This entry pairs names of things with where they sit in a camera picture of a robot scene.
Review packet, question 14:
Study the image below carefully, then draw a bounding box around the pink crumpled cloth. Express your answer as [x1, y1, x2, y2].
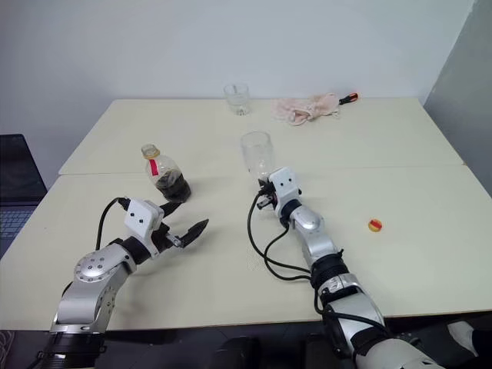
[271, 91, 343, 128]

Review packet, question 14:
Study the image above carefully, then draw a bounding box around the cola bottle with dark liquid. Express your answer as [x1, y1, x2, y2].
[140, 143, 192, 203]

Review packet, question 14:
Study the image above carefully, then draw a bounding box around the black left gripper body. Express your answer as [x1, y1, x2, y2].
[151, 221, 185, 255]

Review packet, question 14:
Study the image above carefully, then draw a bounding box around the dark open laptop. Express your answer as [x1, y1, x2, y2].
[0, 133, 49, 259]

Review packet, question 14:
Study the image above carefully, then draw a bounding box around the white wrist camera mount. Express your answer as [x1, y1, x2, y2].
[267, 166, 303, 213]
[124, 197, 163, 258]

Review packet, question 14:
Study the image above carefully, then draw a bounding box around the clear glass tumbler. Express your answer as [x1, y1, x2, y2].
[223, 81, 251, 118]

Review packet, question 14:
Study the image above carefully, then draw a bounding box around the clear wine glass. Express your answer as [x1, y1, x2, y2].
[240, 131, 275, 182]

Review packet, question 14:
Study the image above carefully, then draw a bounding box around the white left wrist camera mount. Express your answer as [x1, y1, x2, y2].
[124, 197, 163, 258]

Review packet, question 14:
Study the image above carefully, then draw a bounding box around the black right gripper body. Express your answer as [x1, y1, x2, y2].
[262, 181, 279, 211]

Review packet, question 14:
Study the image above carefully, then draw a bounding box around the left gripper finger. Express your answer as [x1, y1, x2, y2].
[180, 218, 210, 249]
[158, 200, 185, 218]

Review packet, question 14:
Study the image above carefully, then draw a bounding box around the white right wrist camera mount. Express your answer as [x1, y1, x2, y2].
[267, 166, 303, 213]

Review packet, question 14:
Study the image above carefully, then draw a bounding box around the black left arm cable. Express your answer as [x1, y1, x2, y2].
[95, 197, 130, 251]

